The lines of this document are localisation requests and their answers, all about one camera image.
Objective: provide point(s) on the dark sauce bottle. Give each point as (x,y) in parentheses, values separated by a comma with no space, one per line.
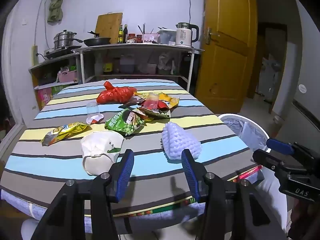
(125,35)

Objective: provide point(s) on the brown snack wrapper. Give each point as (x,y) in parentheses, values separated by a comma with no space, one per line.
(132,100)

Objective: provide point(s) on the large white metal shelf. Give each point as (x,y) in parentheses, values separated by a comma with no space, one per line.
(125,45)

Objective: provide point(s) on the grey refrigerator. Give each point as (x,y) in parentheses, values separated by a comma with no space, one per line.
(307,55)

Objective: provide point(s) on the black induction cooker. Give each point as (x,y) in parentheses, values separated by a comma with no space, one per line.
(57,52)

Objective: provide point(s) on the black frying pan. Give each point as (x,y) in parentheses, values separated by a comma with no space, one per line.
(97,41)

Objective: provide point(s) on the white electric kettle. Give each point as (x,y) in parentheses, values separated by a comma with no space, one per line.
(182,37)

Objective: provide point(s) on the wooden cutting board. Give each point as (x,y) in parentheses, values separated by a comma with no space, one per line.
(108,27)

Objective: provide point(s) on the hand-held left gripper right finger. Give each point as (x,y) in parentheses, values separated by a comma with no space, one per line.
(190,176)

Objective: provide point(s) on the crushed white paper bowl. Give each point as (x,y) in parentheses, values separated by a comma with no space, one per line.
(97,150)

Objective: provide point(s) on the small white shelf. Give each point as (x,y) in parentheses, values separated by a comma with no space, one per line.
(45,65)

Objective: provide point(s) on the white trash bin with bag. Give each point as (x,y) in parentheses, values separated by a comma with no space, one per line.
(240,132)

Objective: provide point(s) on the large yellow snack bag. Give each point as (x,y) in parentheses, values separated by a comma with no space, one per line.
(171,99)

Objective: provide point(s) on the red sauce jar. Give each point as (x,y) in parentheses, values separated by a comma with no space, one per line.
(131,38)

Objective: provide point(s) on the colourful striped mat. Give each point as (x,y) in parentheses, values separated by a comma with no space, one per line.
(247,173)

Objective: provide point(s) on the plastic jug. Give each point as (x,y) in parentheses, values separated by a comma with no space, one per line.
(127,65)

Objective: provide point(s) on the clear plastic container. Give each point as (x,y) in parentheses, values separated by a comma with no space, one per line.
(166,37)

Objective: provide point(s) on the white appliance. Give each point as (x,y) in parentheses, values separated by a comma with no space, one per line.
(270,80)

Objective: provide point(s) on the green hanging cloth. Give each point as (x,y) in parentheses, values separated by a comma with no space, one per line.
(55,5)

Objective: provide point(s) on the pink utensil holder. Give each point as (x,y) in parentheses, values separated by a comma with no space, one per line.
(150,38)

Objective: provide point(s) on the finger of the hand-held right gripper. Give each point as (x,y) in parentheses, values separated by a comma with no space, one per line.
(267,158)
(280,146)

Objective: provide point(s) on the yellow power strip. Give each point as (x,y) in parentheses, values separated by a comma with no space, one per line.
(34,55)

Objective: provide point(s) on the yellow wooden door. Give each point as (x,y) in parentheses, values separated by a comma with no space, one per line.
(225,55)

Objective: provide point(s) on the red snack wrapper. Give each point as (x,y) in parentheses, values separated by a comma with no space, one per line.
(164,104)

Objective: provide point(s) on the pink printed box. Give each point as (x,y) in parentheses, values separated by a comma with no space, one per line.
(45,97)

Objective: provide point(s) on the clear plastic cup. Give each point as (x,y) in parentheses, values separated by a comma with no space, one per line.
(92,108)
(151,101)

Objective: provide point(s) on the dark chopsticks bunch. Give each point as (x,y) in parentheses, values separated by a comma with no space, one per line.
(144,28)

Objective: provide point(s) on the green snack packet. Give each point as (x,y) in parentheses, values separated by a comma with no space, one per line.
(125,123)

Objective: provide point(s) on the striped tablecloth table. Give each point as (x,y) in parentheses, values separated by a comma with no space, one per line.
(145,142)

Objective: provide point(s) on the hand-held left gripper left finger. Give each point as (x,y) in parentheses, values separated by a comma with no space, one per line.
(125,171)

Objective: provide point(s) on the steel steamer pot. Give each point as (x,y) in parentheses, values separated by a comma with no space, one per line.
(63,40)

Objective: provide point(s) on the white foam fruit net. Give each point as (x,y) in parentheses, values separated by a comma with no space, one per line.
(178,140)

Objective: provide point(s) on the red plastic bag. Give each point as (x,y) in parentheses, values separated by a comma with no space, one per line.
(115,95)

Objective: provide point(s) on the golden snack packet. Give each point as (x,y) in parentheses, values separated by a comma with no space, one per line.
(62,132)

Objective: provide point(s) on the pink plastic basket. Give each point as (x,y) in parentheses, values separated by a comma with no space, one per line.
(67,77)

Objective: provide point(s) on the green glass oil bottle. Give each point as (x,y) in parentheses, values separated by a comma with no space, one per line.
(120,36)

